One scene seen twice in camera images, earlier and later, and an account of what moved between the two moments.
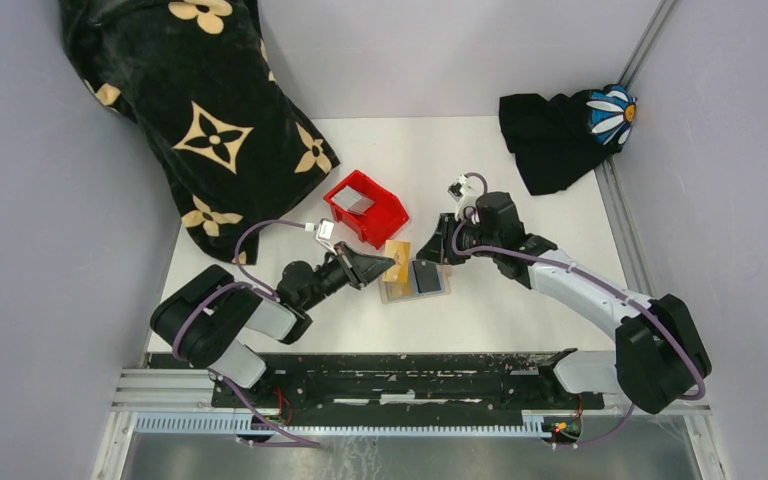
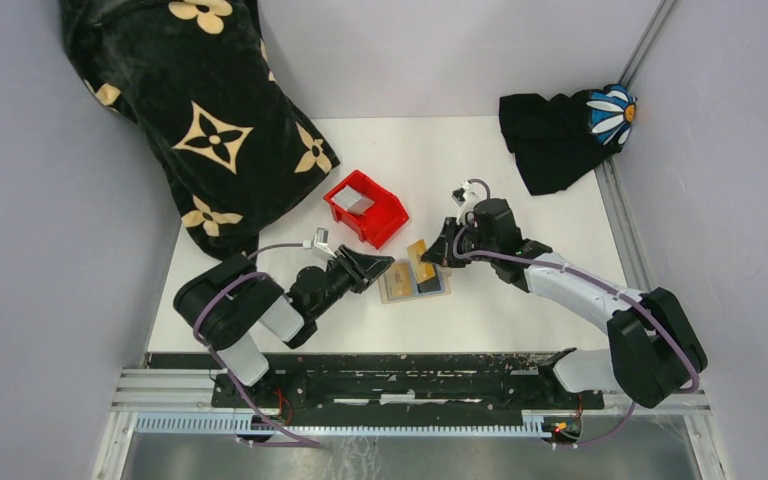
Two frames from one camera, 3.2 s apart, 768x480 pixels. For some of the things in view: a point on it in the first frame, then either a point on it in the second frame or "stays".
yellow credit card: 400,251 to 422,271
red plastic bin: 386,215 stays
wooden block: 400,289 stays
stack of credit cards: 352,201 stays
